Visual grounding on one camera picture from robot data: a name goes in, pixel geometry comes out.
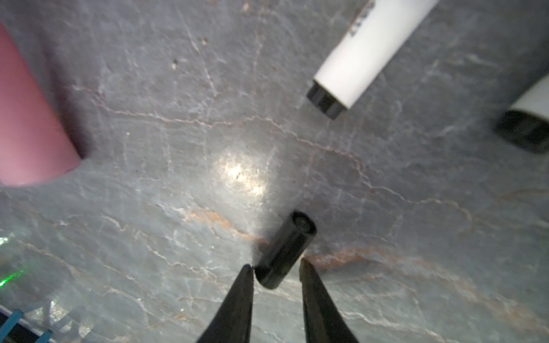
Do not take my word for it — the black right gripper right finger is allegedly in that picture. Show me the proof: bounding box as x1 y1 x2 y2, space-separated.
300 259 358 343

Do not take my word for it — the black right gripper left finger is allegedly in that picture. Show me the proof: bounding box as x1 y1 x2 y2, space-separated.
197 264 254 343

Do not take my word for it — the blue garden fork yellow handle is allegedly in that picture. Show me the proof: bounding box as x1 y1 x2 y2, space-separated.
1 310 53 343

